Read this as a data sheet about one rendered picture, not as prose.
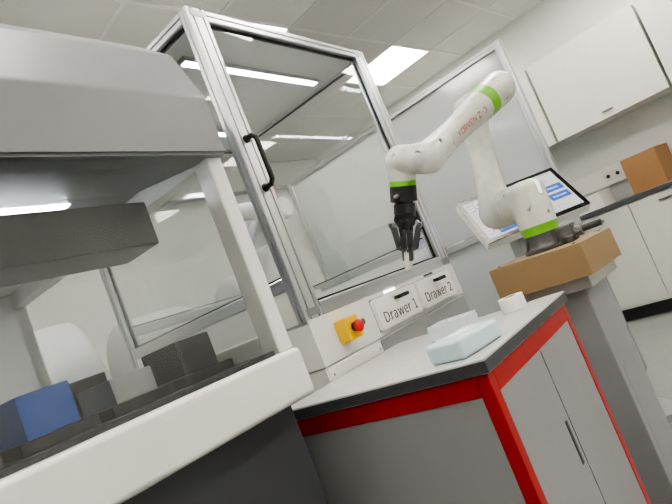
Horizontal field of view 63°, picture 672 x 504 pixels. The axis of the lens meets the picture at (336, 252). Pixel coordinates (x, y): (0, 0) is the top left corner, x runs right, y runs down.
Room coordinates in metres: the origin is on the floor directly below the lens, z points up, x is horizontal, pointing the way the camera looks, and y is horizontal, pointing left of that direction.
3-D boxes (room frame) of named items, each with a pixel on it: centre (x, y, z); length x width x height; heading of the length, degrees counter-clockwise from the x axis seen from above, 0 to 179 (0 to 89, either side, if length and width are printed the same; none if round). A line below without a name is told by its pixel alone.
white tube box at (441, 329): (1.60, -0.23, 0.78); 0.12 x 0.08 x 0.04; 52
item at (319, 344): (2.30, 0.23, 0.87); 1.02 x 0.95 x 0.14; 144
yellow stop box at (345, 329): (1.71, 0.05, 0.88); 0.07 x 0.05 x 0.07; 144
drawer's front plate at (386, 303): (1.99, -0.13, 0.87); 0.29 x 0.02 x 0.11; 144
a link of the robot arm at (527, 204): (1.91, -0.68, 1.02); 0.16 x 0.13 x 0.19; 26
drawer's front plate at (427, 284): (2.24, -0.32, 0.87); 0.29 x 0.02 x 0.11; 144
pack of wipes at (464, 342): (1.19, -0.18, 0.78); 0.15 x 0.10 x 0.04; 132
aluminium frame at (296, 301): (2.30, 0.23, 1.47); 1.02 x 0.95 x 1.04; 144
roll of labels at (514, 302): (1.55, -0.40, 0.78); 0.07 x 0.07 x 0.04
